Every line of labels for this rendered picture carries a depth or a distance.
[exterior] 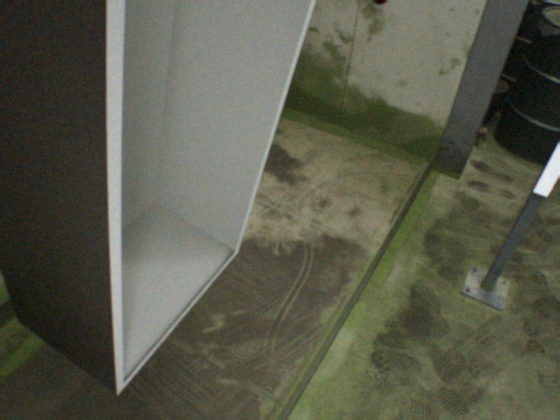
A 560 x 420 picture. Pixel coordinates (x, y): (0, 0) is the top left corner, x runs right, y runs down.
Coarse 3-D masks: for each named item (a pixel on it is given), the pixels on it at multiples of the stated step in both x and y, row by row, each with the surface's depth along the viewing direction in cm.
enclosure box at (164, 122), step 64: (0, 0) 49; (64, 0) 45; (128, 0) 95; (192, 0) 107; (256, 0) 100; (0, 64) 56; (64, 64) 51; (128, 64) 107; (192, 64) 119; (256, 64) 110; (0, 128) 66; (64, 128) 58; (128, 128) 122; (192, 128) 132; (256, 128) 121; (0, 192) 78; (64, 192) 67; (128, 192) 140; (192, 192) 149; (0, 256) 97; (64, 256) 80; (128, 256) 144; (192, 256) 150; (64, 320) 101; (128, 320) 130
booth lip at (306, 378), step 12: (420, 180) 266; (408, 204) 249; (396, 228) 234; (384, 240) 226; (372, 264) 214; (360, 288) 202; (348, 312) 193; (336, 324) 187; (324, 348) 178; (312, 372) 171; (300, 384) 166; (288, 408) 159
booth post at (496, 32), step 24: (504, 0) 210; (528, 0) 215; (480, 24) 221; (504, 24) 215; (480, 48) 228; (504, 48) 222; (480, 72) 234; (456, 96) 248; (480, 96) 241; (456, 120) 256; (480, 120) 249; (456, 144) 264; (456, 168) 272
